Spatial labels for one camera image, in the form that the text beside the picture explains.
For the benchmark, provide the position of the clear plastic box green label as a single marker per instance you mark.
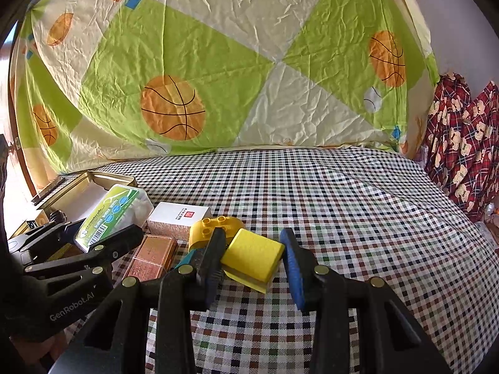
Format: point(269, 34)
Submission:
point(113, 214)

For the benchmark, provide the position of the yellow building block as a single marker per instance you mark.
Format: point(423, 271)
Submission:
point(206, 228)

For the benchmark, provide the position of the red bear print cloth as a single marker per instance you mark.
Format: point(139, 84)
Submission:
point(464, 144)

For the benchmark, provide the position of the white box red stamp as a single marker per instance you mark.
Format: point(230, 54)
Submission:
point(177, 218)

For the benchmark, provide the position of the copper embossed card box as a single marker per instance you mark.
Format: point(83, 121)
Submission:
point(152, 257)

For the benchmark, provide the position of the yellow sponge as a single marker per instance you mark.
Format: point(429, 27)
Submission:
point(253, 255)

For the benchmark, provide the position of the brown wooden door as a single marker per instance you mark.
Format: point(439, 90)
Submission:
point(24, 167)

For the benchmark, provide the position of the clear plastic bag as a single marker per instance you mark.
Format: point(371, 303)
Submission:
point(490, 222)

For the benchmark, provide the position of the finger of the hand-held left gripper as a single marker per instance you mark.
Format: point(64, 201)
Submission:
point(46, 237)
point(117, 243)

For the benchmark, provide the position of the basketball print bed sheet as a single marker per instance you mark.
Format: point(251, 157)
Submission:
point(234, 66)

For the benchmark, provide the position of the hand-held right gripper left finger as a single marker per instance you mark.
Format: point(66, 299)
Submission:
point(210, 268)

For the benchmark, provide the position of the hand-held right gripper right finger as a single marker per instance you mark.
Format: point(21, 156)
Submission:
point(296, 272)

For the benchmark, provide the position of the person's left hand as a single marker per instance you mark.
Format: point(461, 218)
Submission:
point(52, 350)

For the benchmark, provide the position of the gold metal tin box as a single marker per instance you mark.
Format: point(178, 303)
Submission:
point(113, 179)

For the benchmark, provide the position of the checkered tablecloth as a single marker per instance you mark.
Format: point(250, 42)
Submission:
point(331, 210)

